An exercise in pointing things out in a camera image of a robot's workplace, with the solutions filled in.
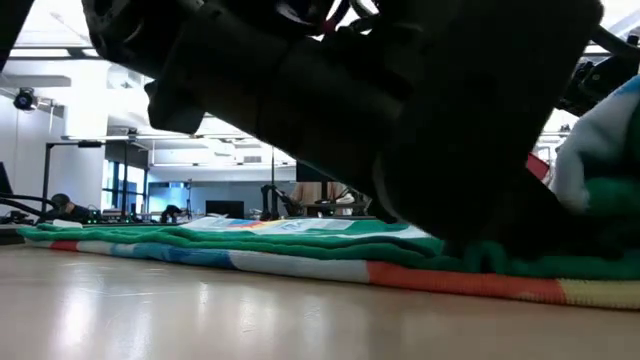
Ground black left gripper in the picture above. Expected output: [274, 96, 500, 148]
[372, 0, 626, 261]

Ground dinosaur print towel green backing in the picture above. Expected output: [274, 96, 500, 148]
[17, 74, 640, 311]

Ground red storage bin rack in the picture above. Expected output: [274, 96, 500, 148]
[524, 152, 551, 182]

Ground low black screen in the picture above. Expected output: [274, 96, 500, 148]
[205, 199, 246, 219]

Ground black metal stand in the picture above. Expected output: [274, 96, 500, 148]
[42, 141, 104, 206]

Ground black tilted screen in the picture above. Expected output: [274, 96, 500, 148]
[0, 162, 15, 197]

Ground thick black cable loop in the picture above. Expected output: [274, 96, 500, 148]
[0, 193, 57, 219]

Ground black ceiling camera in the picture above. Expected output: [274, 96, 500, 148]
[13, 87, 38, 112]

